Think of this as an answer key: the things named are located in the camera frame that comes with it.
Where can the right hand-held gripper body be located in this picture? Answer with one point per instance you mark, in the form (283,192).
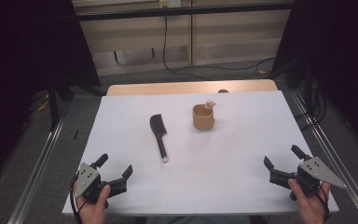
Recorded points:
(310,174)

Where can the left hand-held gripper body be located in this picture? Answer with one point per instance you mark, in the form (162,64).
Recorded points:
(90,186)

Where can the brown cup with figure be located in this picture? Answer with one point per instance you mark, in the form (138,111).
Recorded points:
(202,119)

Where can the person's left hand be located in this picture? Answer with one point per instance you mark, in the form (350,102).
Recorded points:
(94,211)

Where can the person's right hand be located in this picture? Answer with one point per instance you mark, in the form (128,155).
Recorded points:
(312,208)

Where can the small black stick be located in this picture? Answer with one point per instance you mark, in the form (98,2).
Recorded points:
(75,134)

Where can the white board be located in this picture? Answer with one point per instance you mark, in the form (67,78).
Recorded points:
(214,174)

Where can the black metal stand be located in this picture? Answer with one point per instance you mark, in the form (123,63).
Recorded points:
(53,102)

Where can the small dark round thing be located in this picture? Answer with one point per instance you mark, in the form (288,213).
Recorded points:
(223,91)

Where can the wooden table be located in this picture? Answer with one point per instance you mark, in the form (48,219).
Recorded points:
(167,88)

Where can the black curtain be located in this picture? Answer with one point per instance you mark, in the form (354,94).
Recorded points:
(18,62)
(341,46)

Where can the black horizontal bar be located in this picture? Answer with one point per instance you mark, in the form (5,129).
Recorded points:
(167,12)

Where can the aluminium rail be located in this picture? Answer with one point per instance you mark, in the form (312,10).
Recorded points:
(34,174)
(338,161)

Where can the white wall outlet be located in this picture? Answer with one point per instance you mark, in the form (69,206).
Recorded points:
(169,3)

